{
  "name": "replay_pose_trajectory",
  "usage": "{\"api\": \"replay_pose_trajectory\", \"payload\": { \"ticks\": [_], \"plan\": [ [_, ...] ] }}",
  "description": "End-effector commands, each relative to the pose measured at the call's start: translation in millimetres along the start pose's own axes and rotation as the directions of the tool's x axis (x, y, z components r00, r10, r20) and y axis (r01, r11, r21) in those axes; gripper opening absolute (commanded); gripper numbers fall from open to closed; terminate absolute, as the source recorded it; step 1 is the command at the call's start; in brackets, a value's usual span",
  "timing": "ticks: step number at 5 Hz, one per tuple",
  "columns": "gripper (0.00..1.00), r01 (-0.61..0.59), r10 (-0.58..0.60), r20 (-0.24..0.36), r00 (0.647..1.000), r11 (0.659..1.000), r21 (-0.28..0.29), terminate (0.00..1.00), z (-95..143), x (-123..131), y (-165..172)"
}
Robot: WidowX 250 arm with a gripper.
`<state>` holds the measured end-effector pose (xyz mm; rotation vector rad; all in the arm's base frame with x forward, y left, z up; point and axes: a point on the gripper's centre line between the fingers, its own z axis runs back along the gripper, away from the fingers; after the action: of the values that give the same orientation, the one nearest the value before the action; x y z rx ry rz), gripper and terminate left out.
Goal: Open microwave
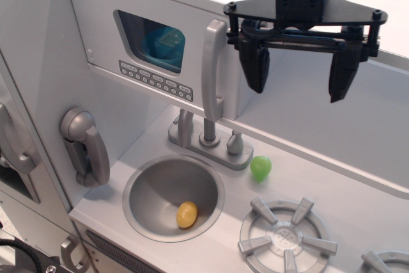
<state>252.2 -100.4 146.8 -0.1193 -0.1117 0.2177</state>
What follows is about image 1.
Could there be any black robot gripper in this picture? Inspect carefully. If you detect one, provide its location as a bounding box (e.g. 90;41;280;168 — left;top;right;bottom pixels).
224;0;387;103

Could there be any grey toy microwave door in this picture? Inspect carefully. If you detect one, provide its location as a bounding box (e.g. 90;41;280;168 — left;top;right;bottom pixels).
72;0;245;120

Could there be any blue bowl inside microwave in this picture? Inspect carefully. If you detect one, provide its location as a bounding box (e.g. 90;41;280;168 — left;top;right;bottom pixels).
141;26;185;72

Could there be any green plastic pear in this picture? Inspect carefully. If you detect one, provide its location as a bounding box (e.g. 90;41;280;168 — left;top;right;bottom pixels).
250;156;272;183

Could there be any grey toy sink faucet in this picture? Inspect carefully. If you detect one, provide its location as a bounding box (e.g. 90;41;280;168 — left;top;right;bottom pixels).
168;109;254;171

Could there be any grey toy stove burner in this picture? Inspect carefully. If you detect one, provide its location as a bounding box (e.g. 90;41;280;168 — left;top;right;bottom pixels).
238;197;337;272

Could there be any round metal sink basin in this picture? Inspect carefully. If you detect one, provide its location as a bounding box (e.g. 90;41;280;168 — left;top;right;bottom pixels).
122;155;225;242

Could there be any yellow plastic lemon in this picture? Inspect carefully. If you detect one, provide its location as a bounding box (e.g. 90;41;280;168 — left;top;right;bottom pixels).
176;201;198;228

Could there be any black device bottom left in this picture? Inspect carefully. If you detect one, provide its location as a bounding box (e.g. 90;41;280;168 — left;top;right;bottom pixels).
1;233;70;272

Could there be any grey toy wall phone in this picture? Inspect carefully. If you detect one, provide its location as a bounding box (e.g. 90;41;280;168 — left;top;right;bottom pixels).
60;107;110;188

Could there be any grey oven door handle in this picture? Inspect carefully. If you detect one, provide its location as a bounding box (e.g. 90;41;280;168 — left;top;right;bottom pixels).
60;238;87;273

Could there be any grey fridge door handle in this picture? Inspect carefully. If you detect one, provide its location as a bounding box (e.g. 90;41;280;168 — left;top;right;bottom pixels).
1;103;36;175

